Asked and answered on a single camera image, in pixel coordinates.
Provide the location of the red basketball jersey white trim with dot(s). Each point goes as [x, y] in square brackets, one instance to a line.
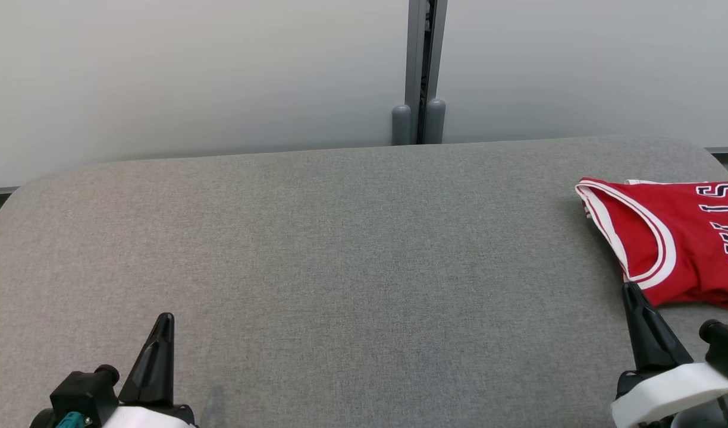
[685, 249]

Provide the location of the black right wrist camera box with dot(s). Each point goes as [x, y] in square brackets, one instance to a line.
[727, 351]

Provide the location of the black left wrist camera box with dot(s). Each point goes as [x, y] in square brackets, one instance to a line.
[84, 392]

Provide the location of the grey partition post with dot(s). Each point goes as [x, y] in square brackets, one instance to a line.
[414, 59]

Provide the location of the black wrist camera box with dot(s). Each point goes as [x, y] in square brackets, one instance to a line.
[84, 392]
[727, 351]

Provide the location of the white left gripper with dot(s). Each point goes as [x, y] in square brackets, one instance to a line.
[150, 419]

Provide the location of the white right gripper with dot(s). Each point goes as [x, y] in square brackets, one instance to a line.
[667, 392]

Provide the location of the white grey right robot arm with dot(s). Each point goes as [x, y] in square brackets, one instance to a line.
[703, 419]

